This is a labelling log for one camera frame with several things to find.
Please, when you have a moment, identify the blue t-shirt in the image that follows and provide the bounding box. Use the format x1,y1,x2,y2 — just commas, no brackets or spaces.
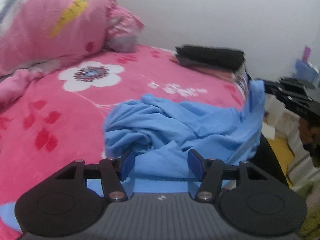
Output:
103,80,266,194

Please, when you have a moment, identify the right hand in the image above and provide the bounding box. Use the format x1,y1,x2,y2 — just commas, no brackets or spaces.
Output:
298,118,319,168

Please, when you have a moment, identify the blue box on shelf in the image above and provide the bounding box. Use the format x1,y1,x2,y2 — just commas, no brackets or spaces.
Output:
295,46,319,84

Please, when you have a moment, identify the pink floral bed sheet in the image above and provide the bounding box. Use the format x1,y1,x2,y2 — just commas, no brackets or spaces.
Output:
0,43,251,240

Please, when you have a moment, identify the black storage bag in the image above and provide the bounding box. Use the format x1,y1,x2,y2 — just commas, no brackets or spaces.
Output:
175,44,245,73

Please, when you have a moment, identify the pink floral quilt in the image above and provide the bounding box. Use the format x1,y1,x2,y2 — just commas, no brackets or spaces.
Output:
1,0,144,108

